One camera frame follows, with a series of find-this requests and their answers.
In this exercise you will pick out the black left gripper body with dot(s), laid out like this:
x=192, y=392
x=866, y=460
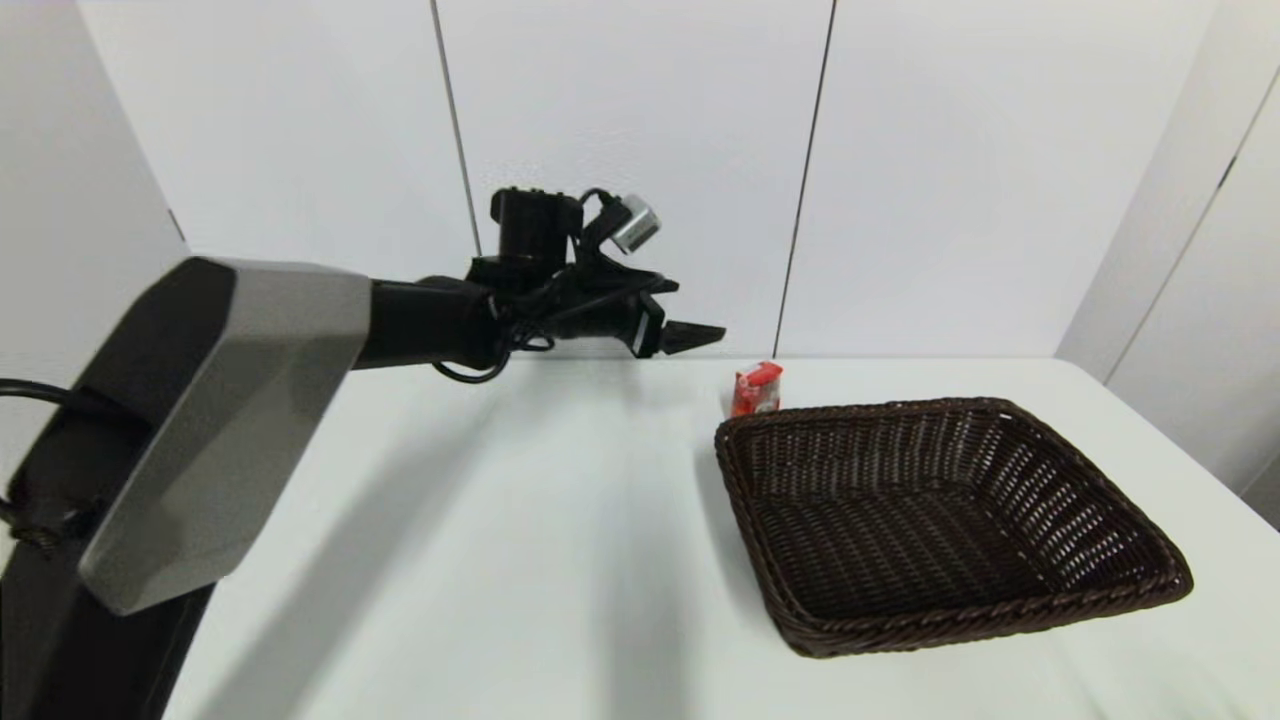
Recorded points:
x=600, y=310

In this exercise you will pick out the brown wicker basket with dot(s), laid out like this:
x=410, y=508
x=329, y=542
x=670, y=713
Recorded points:
x=900, y=520

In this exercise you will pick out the red milk carton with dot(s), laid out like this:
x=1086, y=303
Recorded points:
x=757, y=388

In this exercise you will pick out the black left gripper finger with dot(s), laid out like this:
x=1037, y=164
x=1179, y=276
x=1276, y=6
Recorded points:
x=690, y=336

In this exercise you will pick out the black and grey left robot arm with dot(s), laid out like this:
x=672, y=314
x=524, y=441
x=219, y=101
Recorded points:
x=230, y=400

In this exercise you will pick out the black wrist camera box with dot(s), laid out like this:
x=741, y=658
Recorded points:
x=535, y=225

